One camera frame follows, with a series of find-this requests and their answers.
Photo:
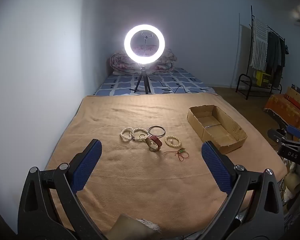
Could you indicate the phone holder clamp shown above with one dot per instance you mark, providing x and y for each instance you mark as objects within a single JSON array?
[{"x": 146, "y": 37}]

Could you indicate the black clothes rack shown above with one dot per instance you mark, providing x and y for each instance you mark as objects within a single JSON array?
[{"x": 242, "y": 76}]

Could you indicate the folded floral quilt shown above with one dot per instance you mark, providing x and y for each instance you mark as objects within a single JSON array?
[{"x": 120, "y": 62}]

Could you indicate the blue checkered bed sheet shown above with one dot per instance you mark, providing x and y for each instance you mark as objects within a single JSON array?
[{"x": 170, "y": 80}]

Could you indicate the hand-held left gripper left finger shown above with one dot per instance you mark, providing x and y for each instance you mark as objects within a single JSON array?
[{"x": 88, "y": 162}]

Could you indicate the white lace cloth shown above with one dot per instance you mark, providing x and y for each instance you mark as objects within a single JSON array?
[{"x": 150, "y": 223}]

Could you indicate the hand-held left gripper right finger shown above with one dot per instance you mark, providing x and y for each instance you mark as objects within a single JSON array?
[{"x": 215, "y": 165}]

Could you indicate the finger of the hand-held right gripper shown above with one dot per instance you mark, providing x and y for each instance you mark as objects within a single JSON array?
[
  {"x": 277, "y": 135},
  {"x": 293, "y": 130}
]

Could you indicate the dark hanging clothes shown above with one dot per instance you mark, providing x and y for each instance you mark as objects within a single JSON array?
[{"x": 272, "y": 52}]

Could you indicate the tan blanket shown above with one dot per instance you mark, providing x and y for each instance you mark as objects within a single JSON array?
[{"x": 127, "y": 180}]

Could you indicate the small brown cardboard box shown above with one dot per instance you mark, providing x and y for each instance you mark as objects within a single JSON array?
[{"x": 298, "y": 96}]

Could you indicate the black bangle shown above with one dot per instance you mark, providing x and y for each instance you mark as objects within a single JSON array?
[{"x": 149, "y": 131}]

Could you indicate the pale cloth bundle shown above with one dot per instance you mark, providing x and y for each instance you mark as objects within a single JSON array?
[{"x": 293, "y": 180}]

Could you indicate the yellow box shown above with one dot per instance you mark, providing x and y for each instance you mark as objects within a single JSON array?
[{"x": 262, "y": 78}]

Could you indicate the striped white towel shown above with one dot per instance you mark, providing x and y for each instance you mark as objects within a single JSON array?
[{"x": 258, "y": 42}]

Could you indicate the red flat case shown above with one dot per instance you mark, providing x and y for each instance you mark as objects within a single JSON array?
[{"x": 293, "y": 102}]

